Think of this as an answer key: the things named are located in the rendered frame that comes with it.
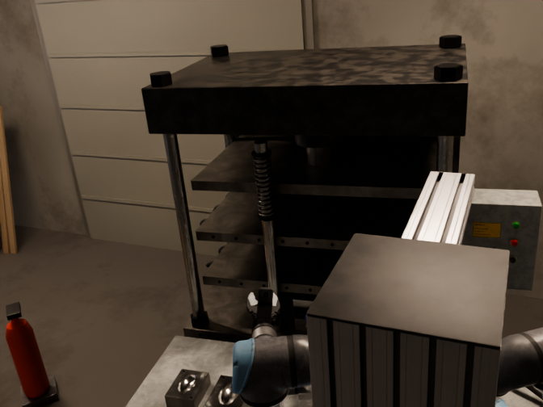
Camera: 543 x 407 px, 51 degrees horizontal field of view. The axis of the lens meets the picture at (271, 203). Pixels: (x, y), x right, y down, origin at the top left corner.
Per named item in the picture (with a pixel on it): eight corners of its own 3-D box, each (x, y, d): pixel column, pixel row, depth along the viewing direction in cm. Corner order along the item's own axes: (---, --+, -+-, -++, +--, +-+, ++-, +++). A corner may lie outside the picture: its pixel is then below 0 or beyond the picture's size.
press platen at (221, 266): (431, 305, 252) (431, 295, 250) (203, 284, 285) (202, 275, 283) (436, 230, 316) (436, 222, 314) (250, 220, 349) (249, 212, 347)
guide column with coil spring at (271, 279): (287, 386, 290) (264, 144, 238) (276, 384, 292) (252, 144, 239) (289, 379, 295) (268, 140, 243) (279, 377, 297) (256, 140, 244)
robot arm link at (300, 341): (341, 325, 127) (327, 358, 171) (292, 330, 127) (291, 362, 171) (348, 379, 122) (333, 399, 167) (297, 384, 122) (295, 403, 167)
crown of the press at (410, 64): (460, 224, 222) (469, 68, 198) (162, 209, 260) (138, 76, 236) (459, 153, 295) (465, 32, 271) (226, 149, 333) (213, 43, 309)
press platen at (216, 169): (435, 199, 235) (435, 188, 233) (191, 190, 267) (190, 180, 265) (439, 145, 295) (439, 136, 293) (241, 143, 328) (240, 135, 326)
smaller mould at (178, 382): (195, 412, 231) (193, 400, 229) (166, 407, 235) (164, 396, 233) (211, 383, 246) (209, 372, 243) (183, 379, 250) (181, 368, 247)
